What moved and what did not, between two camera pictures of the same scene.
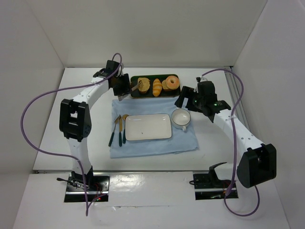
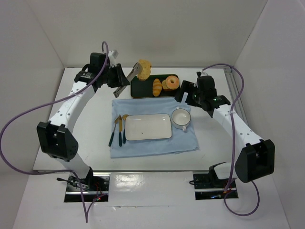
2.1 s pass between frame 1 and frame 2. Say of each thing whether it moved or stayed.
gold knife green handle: stayed
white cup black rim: stayed
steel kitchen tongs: moved
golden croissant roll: stayed
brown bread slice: moved
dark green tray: stayed
